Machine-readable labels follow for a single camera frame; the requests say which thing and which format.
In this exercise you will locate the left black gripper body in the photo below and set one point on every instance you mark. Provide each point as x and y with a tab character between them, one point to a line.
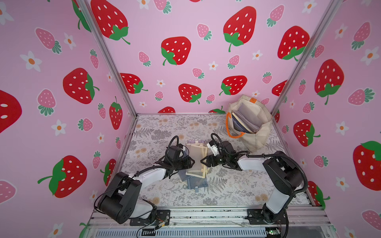
182	164

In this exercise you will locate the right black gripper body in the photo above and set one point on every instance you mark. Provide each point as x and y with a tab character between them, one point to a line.
213	160

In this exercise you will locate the cream pouch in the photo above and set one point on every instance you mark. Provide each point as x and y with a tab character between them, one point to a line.
197	152

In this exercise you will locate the purple mesh pouch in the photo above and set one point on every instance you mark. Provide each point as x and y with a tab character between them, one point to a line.
198	143
249	118

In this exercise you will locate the grey-blue mesh pouch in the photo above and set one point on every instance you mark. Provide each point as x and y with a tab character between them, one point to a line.
192	182

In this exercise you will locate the blue-grey mesh pouch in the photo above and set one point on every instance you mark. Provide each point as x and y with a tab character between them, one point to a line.
238	126

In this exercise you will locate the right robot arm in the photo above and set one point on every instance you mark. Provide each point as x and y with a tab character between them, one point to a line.
287	176

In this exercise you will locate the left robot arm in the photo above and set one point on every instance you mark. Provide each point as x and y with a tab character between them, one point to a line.
121	200

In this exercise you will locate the beige canvas bag orange handles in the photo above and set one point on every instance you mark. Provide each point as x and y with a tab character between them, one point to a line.
252	140

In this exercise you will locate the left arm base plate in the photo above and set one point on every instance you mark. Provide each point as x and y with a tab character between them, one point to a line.
154	218

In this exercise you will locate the aluminium front rail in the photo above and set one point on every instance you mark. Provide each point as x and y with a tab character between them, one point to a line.
217	222

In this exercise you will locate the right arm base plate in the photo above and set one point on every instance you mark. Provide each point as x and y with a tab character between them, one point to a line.
266	217

